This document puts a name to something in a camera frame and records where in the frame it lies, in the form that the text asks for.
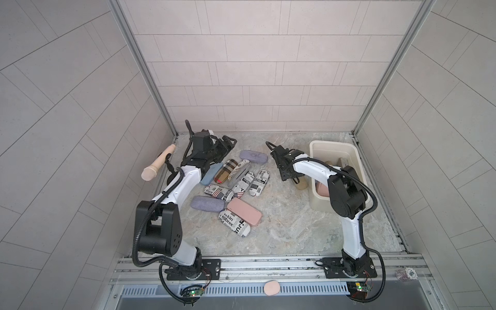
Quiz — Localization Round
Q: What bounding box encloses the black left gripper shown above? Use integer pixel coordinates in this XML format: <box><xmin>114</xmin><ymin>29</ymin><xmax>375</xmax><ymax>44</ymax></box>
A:
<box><xmin>203</xmin><ymin>136</ymin><xmax>236</xmax><ymax>165</ymax></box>

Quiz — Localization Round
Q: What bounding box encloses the light grey slit case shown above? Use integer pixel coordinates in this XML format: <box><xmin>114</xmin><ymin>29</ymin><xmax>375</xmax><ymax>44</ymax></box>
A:
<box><xmin>228</xmin><ymin>160</ymin><xmax>251</xmax><ymax>183</ymax></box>

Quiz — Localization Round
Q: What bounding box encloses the flag newspaper glasses case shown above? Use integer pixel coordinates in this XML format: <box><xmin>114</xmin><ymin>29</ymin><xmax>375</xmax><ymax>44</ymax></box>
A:
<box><xmin>204</xmin><ymin>184</ymin><xmax>234</xmax><ymax>202</ymax></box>

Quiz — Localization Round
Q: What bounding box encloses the pink case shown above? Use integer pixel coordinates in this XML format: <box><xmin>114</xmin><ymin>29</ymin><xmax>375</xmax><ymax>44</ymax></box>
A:
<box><xmin>315</xmin><ymin>182</ymin><xmax>329</xmax><ymax>197</ymax></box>
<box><xmin>227</xmin><ymin>198</ymin><xmax>262</xmax><ymax>226</ymax></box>

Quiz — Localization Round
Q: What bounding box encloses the cream plastic storage box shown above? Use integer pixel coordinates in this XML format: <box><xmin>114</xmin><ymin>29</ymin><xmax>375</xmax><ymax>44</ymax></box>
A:
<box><xmin>309</xmin><ymin>140</ymin><xmax>369</xmax><ymax>213</ymax></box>

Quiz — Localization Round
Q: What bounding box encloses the pink case front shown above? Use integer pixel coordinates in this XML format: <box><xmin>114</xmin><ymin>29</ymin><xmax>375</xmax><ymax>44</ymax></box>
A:
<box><xmin>227</xmin><ymin>198</ymin><xmax>262</xmax><ymax>226</ymax></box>

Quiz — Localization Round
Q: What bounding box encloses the grey rectangular case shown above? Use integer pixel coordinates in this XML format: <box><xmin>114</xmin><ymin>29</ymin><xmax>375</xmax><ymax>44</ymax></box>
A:
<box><xmin>337</xmin><ymin>158</ymin><xmax>350</xmax><ymax>168</ymax></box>

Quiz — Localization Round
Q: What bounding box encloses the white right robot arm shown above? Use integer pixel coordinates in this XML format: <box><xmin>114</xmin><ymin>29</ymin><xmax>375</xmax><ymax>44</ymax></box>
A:
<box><xmin>266</xmin><ymin>142</ymin><xmax>377</xmax><ymax>277</ymax></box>

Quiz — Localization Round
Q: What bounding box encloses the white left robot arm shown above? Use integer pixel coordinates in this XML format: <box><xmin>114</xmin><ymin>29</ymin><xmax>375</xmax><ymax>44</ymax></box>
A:
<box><xmin>131</xmin><ymin>131</ymin><xmax>237</xmax><ymax>267</ymax></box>

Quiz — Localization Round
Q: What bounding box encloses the light blue glasses case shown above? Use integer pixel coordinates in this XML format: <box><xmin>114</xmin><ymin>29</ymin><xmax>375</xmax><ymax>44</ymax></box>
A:
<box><xmin>200</xmin><ymin>163</ymin><xmax>223</xmax><ymax>186</ymax></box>

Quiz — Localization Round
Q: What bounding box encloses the plaid glasses case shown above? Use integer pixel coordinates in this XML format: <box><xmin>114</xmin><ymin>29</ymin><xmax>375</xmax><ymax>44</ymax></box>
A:
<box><xmin>214</xmin><ymin>159</ymin><xmax>238</xmax><ymax>184</ymax></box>

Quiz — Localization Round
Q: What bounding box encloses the magazine print glasses case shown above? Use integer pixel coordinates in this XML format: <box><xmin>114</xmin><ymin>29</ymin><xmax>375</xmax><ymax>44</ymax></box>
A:
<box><xmin>249</xmin><ymin>169</ymin><xmax>270</xmax><ymax>196</ymax></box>

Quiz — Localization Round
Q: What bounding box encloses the black microphone stand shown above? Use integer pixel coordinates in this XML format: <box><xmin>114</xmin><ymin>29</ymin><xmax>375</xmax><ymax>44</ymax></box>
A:
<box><xmin>165</xmin><ymin>153</ymin><xmax>175</xmax><ymax>174</ymax></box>

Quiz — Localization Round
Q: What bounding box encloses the purple case front left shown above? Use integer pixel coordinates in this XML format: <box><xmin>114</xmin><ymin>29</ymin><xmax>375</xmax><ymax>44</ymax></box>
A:
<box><xmin>191</xmin><ymin>196</ymin><xmax>226</xmax><ymax>213</ymax></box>

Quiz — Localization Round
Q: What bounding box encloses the beige microphone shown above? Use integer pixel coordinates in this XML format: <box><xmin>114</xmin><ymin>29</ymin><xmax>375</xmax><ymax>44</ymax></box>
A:
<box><xmin>141</xmin><ymin>144</ymin><xmax>176</xmax><ymax>182</ymax></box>

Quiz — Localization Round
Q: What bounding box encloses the newspaper case front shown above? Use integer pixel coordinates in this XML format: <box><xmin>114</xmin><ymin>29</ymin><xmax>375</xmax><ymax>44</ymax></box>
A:
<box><xmin>218</xmin><ymin>209</ymin><xmax>251</xmax><ymax>238</ymax></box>

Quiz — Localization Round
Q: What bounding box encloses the pink oval tag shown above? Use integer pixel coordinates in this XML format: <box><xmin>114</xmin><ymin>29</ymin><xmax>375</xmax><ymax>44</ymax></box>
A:
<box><xmin>263</xmin><ymin>280</ymin><xmax>281</xmax><ymax>297</ymax></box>

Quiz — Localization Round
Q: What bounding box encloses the left circuit board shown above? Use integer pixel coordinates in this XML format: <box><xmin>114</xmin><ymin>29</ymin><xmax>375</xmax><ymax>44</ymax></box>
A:
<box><xmin>180</xmin><ymin>284</ymin><xmax>205</xmax><ymax>298</ymax></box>

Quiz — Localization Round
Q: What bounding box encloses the circuit board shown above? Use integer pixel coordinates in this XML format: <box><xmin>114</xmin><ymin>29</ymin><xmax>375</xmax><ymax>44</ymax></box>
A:
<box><xmin>180</xmin><ymin>284</ymin><xmax>205</xmax><ymax>298</ymax></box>
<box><xmin>346</xmin><ymin>282</ymin><xmax>373</xmax><ymax>300</ymax></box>

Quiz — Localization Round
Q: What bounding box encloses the right circuit board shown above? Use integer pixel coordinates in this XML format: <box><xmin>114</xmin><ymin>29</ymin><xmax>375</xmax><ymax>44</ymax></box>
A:
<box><xmin>346</xmin><ymin>282</ymin><xmax>373</xmax><ymax>300</ymax></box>

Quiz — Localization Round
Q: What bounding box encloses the purple case near wall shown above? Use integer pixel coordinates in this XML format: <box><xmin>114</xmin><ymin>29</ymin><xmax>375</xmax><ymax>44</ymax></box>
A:
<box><xmin>240</xmin><ymin>150</ymin><xmax>268</xmax><ymax>164</ymax></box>

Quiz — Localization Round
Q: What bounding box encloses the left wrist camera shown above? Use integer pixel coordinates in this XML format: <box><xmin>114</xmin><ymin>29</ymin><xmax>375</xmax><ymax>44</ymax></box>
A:
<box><xmin>192</xmin><ymin>130</ymin><xmax>213</xmax><ymax>152</ymax></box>

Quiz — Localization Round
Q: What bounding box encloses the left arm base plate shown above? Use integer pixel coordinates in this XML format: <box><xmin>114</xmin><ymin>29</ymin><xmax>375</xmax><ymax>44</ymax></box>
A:
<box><xmin>164</xmin><ymin>258</ymin><xmax>222</xmax><ymax>281</ymax></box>

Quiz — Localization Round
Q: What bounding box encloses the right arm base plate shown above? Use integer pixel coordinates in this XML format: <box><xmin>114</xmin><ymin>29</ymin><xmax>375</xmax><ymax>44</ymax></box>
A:
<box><xmin>315</xmin><ymin>255</ymin><xmax>378</xmax><ymax>279</ymax></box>

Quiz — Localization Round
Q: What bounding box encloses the aluminium rail frame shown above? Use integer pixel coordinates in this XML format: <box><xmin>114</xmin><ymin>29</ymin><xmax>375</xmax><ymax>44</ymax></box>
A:
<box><xmin>110</xmin><ymin>253</ymin><xmax>433</xmax><ymax>284</ymax></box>

